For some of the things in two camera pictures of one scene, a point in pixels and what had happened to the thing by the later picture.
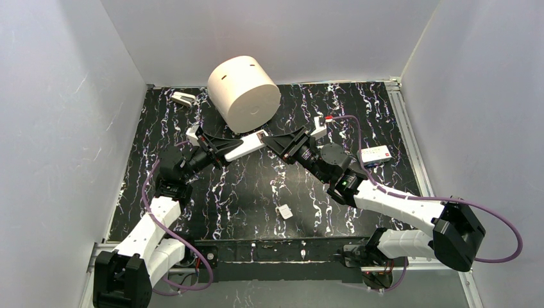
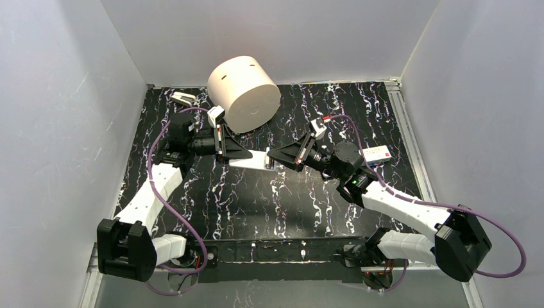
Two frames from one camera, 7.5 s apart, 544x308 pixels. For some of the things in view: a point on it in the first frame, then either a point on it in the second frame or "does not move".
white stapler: (183, 97) does not move
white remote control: (251, 143) to (258, 161)
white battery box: (374, 155) does not move
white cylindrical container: (244, 94) does not move
